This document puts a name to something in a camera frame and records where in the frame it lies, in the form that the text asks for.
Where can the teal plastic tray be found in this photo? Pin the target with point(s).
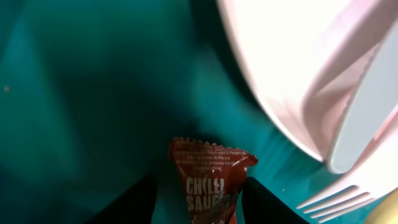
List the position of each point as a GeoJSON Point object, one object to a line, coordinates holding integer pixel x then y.
{"type": "Point", "coordinates": [92, 92]}

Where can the white plastic fork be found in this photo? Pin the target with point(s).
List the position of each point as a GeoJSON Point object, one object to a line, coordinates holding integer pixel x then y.
{"type": "Point", "coordinates": [369, 181]}

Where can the small red sauce packet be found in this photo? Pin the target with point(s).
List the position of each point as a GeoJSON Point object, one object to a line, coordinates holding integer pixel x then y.
{"type": "Point", "coordinates": [212, 177]}

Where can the yellow plastic spoon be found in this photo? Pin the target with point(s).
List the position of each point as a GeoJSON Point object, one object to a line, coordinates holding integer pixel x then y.
{"type": "Point", "coordinates": [385, 212]}

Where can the light blue plastic knife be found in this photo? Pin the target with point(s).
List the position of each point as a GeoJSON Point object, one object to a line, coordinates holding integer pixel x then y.
{"type": "Point", "coordinates": [371, 103]}

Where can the white round plate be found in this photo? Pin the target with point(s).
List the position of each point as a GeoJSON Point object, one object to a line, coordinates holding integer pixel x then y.
{"type": "Point", "coordinates": [302, 60]}

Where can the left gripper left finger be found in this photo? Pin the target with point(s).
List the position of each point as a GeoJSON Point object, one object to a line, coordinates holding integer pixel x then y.
{"type": "Point", "coordinates": [135, 206]}

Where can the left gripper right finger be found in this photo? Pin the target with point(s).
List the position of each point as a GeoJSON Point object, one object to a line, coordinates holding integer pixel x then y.
{"type": "Point", "coordinates": [261, 206]}

